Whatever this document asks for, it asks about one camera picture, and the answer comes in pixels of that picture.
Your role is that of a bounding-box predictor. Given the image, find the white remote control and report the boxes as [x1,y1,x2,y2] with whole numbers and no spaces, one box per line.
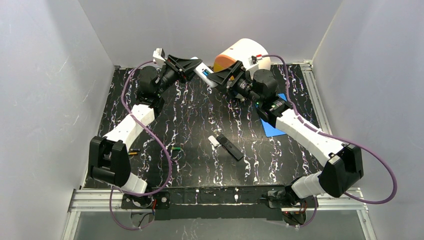
[194,60,218,88]

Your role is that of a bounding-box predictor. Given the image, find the white battery cover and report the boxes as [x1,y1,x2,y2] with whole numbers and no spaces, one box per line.
[207,135,221,148]

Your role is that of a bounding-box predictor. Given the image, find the blue battery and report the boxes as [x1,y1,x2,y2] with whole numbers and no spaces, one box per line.
[202,69,211,76]

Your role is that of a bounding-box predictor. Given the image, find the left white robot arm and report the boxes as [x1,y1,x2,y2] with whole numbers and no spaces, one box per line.
[87,55,202,197]

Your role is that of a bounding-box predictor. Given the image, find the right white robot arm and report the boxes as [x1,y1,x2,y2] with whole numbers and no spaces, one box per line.
[206,60,364,201]

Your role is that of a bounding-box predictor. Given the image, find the black remote control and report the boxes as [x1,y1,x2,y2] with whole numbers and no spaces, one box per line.
[216,134,244,161]

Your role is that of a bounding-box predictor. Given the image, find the round white drawer cabinet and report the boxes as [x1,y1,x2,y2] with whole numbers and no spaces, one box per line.
[213,38,271,72]

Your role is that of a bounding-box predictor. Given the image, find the blue rectangular pad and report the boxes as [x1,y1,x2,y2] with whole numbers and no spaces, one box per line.
[256,93,292,137]

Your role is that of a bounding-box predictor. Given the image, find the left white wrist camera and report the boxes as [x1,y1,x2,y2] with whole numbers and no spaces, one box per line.
[152,48,166,67]

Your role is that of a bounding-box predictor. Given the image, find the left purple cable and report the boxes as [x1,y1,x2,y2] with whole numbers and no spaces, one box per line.
[109,60,173,231]

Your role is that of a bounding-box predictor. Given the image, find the purple cable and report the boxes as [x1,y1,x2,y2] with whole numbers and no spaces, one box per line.
[261,54,398,229]
[109,60,173,231]

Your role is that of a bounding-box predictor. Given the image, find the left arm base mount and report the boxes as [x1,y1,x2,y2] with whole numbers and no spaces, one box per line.
[120,190,171,229]

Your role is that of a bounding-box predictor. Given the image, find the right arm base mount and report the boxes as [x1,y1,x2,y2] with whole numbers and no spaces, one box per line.
[259,190,319,229]

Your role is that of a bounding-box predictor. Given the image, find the aluminium frame rail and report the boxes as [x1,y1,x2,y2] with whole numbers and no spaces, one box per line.
[61,189,127,240]

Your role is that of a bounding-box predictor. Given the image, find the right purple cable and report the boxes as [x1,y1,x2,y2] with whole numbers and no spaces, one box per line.
[261,54,398,229]

